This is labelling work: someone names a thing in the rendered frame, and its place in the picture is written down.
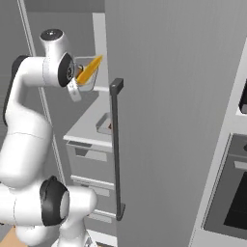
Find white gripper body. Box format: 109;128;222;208
67;78;83;103

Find grey drawer front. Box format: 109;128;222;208
65;140;115;185
86;208;118;238
69;175;117;214

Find clear vegetable container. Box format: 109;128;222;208
72;55;102;94

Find grey fridge door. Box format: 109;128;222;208
104;0;247;247

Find built-in oven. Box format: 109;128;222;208
202;132;247;241

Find black fridge door handle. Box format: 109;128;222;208
108;77;126;222

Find black microwave oven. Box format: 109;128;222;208
238;79;247;116

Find yellow corn cob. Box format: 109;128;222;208
75;54;104;86

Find grey meat container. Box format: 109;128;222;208
96;112;114;136

